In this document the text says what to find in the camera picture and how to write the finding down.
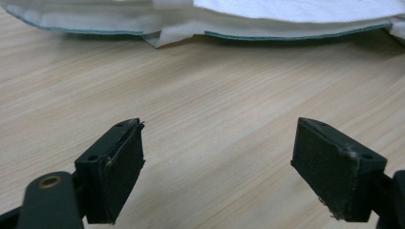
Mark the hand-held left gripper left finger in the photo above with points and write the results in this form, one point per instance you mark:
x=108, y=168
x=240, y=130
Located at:
x=111, y=171

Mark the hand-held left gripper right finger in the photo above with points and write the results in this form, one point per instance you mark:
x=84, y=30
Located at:
x=334, y=171

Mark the white cloth with teal edge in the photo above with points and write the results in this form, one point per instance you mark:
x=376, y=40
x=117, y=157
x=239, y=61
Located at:
x=270, y=19

